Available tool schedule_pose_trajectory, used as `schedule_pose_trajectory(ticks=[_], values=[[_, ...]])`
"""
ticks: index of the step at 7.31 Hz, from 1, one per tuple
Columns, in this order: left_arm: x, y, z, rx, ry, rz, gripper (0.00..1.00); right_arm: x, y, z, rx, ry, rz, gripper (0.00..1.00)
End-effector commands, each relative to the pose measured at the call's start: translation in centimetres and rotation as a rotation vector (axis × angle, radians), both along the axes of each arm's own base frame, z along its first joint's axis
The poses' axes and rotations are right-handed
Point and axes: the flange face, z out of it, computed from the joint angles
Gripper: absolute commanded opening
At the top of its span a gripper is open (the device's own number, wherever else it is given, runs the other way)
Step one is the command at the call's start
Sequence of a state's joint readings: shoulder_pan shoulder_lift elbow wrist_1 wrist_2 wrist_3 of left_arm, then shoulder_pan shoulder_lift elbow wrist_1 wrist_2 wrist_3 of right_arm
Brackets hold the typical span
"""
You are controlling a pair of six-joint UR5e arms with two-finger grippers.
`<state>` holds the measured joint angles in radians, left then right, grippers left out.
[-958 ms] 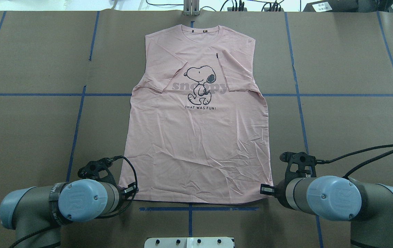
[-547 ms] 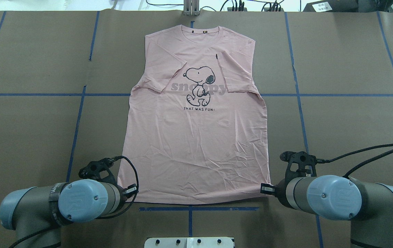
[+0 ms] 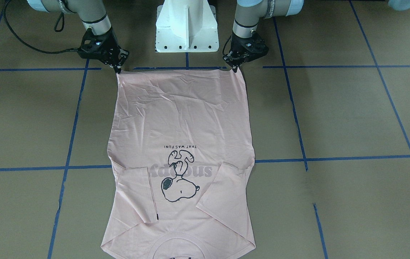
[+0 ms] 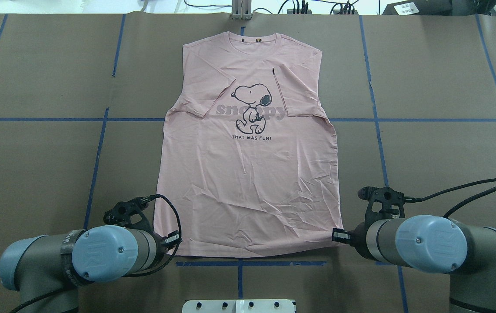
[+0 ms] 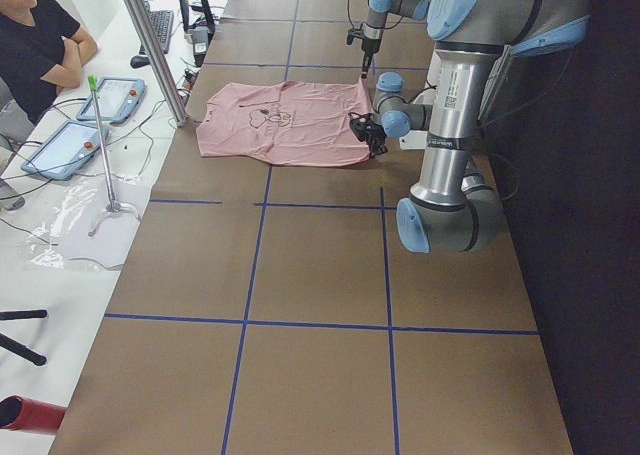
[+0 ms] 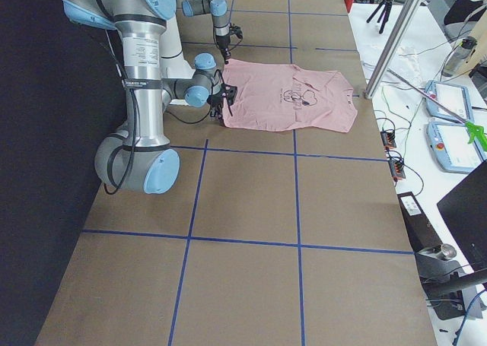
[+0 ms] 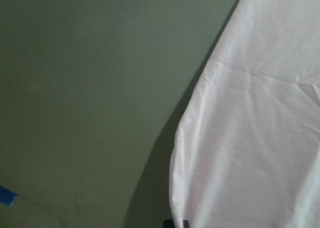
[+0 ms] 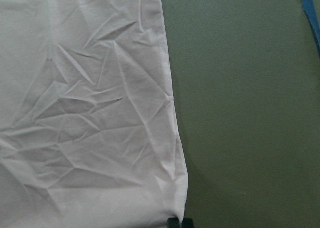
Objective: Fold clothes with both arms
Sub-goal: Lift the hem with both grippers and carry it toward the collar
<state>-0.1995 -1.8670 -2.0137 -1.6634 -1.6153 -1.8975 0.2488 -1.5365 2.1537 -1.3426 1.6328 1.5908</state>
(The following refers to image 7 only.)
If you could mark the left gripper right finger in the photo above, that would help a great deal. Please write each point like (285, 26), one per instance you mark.
(185, 224)

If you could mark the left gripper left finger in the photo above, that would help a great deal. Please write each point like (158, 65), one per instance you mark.
(168, 223)

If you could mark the pink Snoopy T-shirt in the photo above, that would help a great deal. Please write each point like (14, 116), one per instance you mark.
(247, 148)

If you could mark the long blue tape line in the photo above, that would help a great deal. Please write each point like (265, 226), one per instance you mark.
(7, 197)

